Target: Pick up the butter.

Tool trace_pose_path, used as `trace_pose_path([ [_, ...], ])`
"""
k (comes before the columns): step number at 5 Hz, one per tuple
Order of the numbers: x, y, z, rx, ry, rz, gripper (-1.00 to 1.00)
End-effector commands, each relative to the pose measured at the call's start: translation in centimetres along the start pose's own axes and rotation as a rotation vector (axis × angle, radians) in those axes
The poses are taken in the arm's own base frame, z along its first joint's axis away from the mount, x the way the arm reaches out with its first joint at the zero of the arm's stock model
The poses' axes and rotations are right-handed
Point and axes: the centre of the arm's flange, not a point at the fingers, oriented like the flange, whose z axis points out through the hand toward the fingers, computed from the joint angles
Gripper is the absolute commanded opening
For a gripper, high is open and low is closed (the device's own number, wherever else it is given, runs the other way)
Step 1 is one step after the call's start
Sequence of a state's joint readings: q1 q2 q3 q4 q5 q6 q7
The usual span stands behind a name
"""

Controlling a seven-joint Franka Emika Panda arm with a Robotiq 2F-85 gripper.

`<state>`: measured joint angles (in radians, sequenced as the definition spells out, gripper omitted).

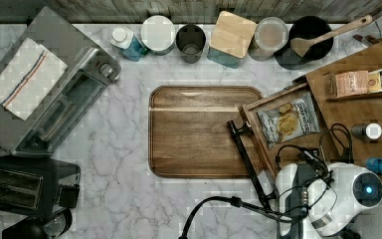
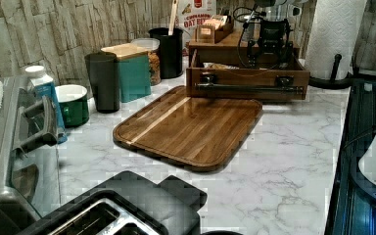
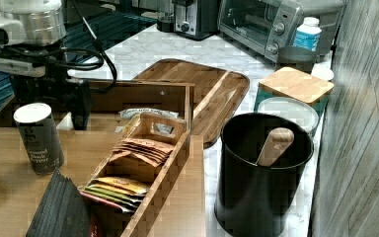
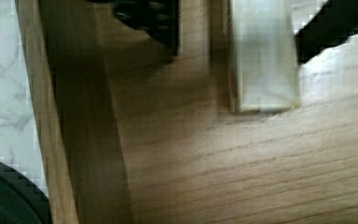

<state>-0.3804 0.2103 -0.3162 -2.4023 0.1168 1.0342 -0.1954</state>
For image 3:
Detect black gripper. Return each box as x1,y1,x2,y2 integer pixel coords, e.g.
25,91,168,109
10,66,92,130

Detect butter stick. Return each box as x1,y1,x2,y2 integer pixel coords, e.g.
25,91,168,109
56,113,74,130

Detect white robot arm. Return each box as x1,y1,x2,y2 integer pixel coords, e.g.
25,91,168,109
0,0,91,130

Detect black pepper canister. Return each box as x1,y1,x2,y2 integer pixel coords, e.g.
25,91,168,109
13,103,64,175

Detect white sugar packet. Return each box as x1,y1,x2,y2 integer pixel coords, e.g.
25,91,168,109
117,108,181,120

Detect brown tea packets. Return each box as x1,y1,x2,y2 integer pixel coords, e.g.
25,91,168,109
110,138,175,167

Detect yellow green tea packets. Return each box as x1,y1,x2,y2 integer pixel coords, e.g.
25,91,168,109
79,177,150,213

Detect small wooden tea organizer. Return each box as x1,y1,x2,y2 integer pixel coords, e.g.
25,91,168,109
85,113,190,237

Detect large wooden tray box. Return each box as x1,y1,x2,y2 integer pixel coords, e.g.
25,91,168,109
0,82,206,237

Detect black utensil crock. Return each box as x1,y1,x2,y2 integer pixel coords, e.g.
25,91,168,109
214,113,314,237

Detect silver toaster oven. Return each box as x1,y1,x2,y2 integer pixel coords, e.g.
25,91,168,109
218,0,344,62

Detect teal canister bamboo lid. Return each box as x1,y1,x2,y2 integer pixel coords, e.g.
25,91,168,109
254,67,335,116

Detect dark grey cup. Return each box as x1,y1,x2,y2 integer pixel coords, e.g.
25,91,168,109
275,45,316,73

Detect white supplement bottle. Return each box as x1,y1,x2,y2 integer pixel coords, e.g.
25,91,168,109
293,17,322,51

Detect white small bowl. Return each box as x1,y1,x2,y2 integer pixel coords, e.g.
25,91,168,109
311,64,335,81

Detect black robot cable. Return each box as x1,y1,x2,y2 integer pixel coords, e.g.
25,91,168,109
0,0,118,95

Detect wooden utensil handle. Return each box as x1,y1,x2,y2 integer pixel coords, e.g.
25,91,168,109
257,127,294,167

